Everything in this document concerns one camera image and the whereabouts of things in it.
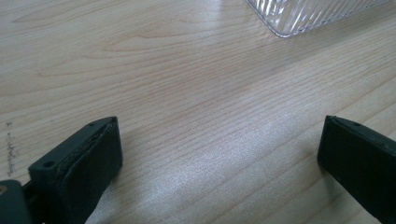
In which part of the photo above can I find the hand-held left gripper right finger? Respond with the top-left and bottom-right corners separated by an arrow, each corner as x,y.
317,115 -> 396,224

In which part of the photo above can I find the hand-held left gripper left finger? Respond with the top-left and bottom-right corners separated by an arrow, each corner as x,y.
27,116 -> 123,224

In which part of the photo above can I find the clear ribbed plastic container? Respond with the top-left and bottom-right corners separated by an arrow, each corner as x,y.
244,0 -> 390,39

